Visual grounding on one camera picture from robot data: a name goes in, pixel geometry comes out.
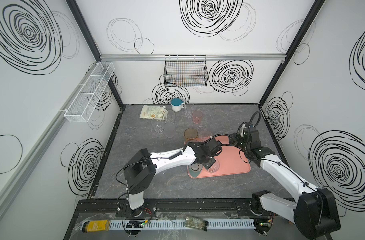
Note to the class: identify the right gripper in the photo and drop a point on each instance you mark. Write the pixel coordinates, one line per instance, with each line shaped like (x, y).
(245, 133)

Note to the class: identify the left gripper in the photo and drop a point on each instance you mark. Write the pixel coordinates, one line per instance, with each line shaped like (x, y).
(207, 160)

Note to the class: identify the clear faceted glass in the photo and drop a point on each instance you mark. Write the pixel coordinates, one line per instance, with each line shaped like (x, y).
(205, 135)

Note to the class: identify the clear tall glass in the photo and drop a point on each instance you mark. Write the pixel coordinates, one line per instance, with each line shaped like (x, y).
(214, 167)

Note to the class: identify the teal glass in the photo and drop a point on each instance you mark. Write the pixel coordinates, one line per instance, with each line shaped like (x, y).
(194, 170)

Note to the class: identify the amber glass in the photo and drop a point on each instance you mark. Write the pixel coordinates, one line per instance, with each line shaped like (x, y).
(190, 135)

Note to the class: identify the pink tray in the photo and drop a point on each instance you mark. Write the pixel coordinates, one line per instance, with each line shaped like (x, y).
(232, 162)

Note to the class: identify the frosted textured glass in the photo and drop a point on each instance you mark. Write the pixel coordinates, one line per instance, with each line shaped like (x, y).
(169, 130)

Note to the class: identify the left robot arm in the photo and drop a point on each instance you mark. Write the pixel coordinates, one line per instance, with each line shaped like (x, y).
(143, 166)

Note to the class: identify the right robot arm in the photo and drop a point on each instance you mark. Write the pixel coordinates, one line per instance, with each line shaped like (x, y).
(313, 210)

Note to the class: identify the pink small glass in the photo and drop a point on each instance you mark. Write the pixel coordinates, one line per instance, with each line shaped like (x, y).
(197, 116)

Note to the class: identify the white cup teal lid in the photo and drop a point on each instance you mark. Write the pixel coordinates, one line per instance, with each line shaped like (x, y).
(177, 104)

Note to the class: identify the organic sugar pouch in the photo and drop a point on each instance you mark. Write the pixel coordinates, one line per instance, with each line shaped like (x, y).
(151, 112)

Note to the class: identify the clear green bottle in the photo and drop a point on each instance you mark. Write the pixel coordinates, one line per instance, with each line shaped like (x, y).
(195, 223)

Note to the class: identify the yellow liquid bottle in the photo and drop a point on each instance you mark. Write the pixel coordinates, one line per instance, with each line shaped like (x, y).
(95, 226)

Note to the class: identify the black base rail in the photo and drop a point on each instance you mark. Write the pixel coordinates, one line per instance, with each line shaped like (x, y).
(242, 207)

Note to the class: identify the black wire basket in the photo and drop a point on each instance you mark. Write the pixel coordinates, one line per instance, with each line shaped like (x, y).
(185, 71)

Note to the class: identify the white wire shelf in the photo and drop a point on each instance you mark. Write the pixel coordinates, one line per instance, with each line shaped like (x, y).
(87, 98)

